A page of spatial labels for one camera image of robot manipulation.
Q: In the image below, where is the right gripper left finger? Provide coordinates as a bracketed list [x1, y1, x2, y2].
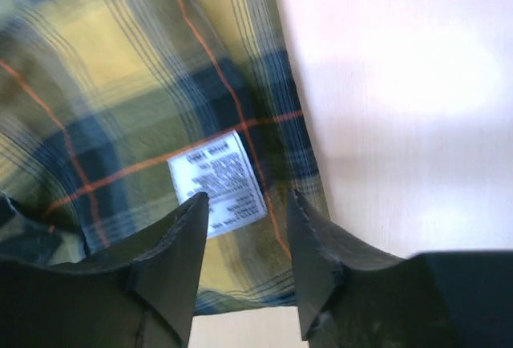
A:
[1, 192, 208, 347]

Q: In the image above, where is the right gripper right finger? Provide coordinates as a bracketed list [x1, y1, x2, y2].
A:
[287, 190, 512, 347]

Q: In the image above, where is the yellow plaid long sleeve shirt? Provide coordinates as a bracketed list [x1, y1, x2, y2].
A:
[1, 0, 327, 315]

